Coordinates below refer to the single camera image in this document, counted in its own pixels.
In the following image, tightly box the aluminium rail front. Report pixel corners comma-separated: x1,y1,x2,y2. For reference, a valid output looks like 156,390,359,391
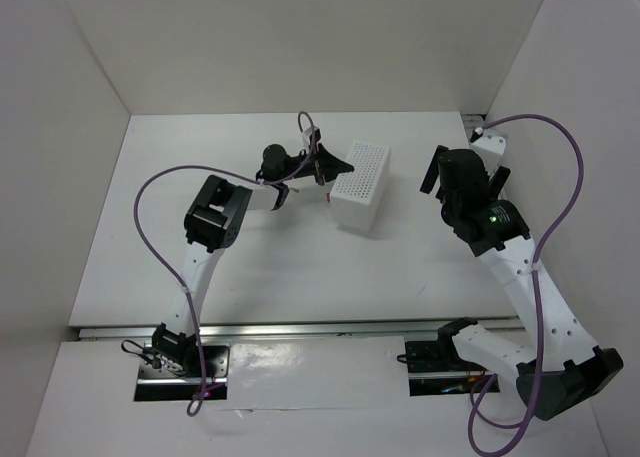
74,316,521,342

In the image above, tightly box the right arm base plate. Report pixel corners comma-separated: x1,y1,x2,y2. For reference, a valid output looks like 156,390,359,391
396,341,490,397

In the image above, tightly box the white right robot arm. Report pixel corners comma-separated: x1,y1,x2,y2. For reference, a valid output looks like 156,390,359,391
420,146,623,421

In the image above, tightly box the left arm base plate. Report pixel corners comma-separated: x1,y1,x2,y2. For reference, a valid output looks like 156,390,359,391
121,339,231,402

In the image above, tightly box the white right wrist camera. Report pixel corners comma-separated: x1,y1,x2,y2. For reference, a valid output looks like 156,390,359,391
469,127,508,175

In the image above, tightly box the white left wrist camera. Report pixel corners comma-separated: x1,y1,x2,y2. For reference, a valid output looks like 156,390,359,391
301,127,321,152

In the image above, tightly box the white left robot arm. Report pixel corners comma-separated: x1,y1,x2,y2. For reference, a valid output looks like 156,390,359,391
142,133,354,377

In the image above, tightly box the white perforated box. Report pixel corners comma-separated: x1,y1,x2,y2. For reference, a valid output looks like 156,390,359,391
329,141,391,232

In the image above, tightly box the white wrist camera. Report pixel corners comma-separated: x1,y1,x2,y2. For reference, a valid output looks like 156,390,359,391
301,127,321,152
469,127,508,175

